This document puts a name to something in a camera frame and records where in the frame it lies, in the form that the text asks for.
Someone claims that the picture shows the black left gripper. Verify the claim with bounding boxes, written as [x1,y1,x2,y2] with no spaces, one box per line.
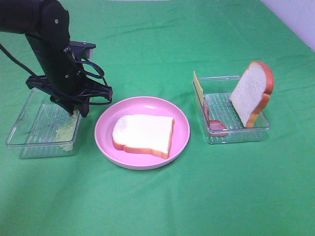
[25,64,113,118]

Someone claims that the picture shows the green lettuce leaf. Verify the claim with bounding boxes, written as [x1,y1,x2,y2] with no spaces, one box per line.
[55,110,79,152]

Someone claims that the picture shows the toast bread slice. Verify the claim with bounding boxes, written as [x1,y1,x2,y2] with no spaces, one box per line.
[112,114,175,159]
[229,61,275,128]

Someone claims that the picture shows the yellow cheese slice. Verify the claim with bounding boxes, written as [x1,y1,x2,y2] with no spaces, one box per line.
[193,71,204,104]

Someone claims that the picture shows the bacon strip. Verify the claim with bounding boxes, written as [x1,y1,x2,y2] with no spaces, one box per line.
[203,100,227,137]

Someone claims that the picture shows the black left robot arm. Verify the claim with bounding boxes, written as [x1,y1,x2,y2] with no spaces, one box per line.
[0,0,113,117]

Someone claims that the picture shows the left clear plastic tray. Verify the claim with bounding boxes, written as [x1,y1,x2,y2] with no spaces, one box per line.
[5,88,82,159]

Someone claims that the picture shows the clear plastic tray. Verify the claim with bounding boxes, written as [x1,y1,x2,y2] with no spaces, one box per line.
[192,75,270,144]
[5,88,82,159]

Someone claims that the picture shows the pink round plate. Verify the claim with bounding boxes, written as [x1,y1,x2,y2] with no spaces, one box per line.
[94,96,190,170]

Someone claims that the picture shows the green tablecloth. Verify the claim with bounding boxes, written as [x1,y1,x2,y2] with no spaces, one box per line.
[0,0,315,236]

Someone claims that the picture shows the right clear plastic tray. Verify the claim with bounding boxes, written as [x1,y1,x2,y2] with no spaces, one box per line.
[192,75,270,144]

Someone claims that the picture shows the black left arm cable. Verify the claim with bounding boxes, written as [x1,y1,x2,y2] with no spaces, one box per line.
[0,44,113,106]

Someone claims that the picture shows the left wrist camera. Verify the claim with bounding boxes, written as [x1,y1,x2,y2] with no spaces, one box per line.
[70,41,96,60]

